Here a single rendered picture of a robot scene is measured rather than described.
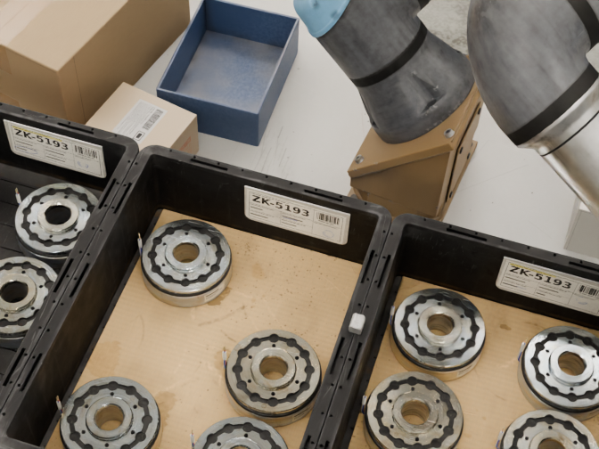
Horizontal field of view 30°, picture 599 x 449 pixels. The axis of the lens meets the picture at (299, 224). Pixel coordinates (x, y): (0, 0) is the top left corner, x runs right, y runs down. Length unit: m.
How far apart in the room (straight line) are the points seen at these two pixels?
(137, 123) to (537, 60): 0.70
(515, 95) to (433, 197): 0.49
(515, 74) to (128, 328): 0.54
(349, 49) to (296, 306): 0.32
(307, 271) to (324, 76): 0.46
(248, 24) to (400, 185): 0.40
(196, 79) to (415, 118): 0.41
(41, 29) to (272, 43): 0.37
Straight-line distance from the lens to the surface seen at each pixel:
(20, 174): 1.42
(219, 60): 1.70
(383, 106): 1.41
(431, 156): 1.39
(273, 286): 1.30
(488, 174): 1.60
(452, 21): 2.83
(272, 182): 1.26
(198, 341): 1.26
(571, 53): 0.99
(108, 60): 1.59
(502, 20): 0.98
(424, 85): 1.40
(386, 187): 1.47
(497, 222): 1.55
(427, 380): 1.21
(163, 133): 1.51
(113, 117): 1.54
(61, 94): 1.52
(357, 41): 1.37
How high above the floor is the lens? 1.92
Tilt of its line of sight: 54 degrees down
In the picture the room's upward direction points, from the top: 3 degrees clockwise
